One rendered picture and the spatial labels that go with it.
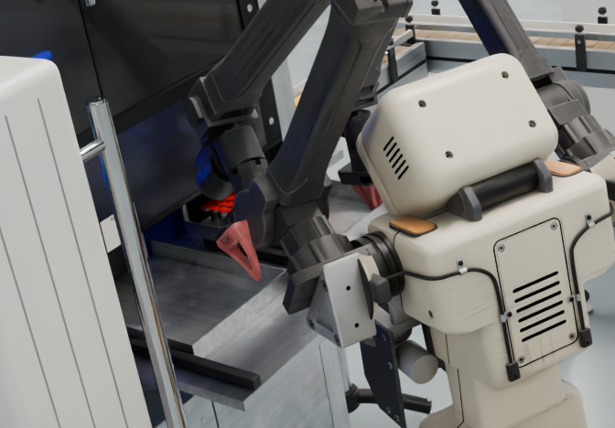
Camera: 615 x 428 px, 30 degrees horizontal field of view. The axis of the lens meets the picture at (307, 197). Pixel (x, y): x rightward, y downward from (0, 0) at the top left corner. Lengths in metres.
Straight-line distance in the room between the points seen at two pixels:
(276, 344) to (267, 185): 0.51
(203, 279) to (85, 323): 0.86
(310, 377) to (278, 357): 0.77
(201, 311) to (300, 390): 0.63
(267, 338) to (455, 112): 0.65
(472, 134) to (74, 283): 0.51
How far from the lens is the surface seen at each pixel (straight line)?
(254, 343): 1.91
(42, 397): 1.26
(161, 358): 1.41
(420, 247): 1.37
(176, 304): 2.07
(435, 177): 1.37
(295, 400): 2.59
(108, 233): 2.05
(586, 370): 3.29
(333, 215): 2.27
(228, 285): 2.09
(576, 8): 3.52
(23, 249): 1.20
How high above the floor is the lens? 1.88
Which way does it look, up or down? 25 degrees down
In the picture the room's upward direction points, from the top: 10 degrees counter-clockwise
